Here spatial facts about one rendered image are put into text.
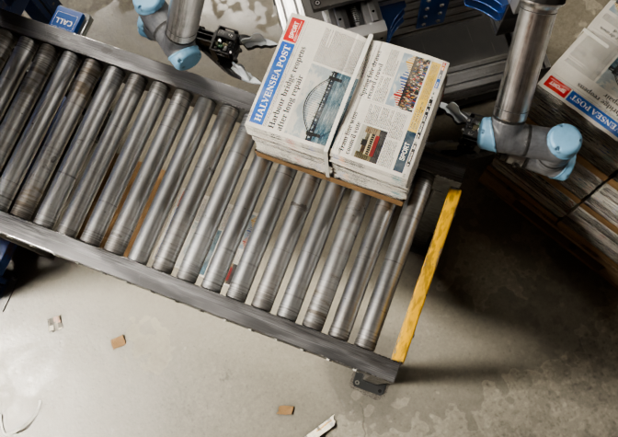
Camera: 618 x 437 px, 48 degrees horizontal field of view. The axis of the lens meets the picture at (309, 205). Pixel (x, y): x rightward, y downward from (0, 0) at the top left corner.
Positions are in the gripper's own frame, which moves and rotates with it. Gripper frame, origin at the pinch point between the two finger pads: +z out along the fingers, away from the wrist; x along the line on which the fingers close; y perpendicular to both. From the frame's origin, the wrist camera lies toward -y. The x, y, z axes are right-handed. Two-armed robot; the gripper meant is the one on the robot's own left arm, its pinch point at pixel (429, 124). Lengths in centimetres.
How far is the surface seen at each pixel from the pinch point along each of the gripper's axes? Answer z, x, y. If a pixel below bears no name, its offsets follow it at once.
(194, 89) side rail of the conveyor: 59, 12, 2
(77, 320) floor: 93, 79, -78
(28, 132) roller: 94, 37, 2
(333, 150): 16.7, 22.4, 24.6
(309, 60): 28.8, 4.8, 25.0
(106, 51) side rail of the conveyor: 85, 10, 2
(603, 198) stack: -52, -6, -25
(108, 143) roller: 74, 33, 1
